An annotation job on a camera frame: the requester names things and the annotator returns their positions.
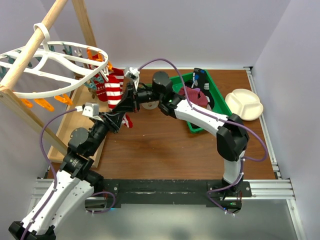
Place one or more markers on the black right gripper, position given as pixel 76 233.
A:
pixel 127 103

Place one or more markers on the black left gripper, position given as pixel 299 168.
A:
pixel 111 120

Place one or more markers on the red white striped sock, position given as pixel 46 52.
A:
pixel 114 87

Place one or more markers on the black blue logo sock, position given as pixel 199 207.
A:
pixel 199 80

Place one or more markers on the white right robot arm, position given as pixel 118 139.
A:
pixel 231 137

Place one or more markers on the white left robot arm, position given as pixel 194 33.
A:
pixel 73 182

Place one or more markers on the green ceramic mug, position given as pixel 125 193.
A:
pixel 150 105

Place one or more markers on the red cat christmas sock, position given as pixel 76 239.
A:
pixel 97 83

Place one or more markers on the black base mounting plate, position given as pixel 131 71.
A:
pixel 120 192

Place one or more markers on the green plastic tray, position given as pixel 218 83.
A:
pixel 220 104

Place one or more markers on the cream divided plate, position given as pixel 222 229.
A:
pixel 244 103

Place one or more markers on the wooden drying rack frame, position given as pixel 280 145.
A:
pixel 16 19

